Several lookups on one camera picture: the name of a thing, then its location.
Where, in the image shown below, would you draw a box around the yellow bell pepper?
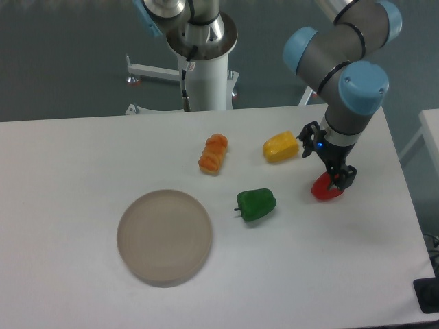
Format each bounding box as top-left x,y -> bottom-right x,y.
263,131 -> 299,163

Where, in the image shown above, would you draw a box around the black socket box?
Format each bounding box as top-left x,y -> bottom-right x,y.
413,277 -> 439,314

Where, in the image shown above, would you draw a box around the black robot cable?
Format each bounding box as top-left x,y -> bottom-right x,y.
180,44 -> 198,112

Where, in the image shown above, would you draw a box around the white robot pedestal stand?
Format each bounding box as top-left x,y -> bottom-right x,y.
123,12 -> 241,117

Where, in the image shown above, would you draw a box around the red bell pepper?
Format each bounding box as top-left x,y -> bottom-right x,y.
311,173 -> 344,202

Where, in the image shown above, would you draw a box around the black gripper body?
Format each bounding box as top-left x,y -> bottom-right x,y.
314,138 -> 355,171

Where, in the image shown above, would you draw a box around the orange bell pepper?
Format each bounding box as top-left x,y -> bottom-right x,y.
198,134 -> 228,175

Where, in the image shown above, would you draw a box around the black cables at edge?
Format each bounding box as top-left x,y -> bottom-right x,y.
422,232 -> 439,271

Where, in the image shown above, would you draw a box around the green bell pepper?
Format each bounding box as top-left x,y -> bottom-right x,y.
234,188 -> 277,223

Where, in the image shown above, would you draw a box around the white side table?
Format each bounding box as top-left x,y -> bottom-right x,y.
398,108 -> 438,172

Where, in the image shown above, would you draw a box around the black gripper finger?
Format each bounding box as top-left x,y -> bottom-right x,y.
296,121 -> 321,158
327,162 -> 357,191

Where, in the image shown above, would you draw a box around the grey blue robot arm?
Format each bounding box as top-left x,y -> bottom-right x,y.
134,1 -> 402,192

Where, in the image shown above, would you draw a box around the beige round plate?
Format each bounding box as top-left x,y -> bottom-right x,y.
117,189 -> 213,287

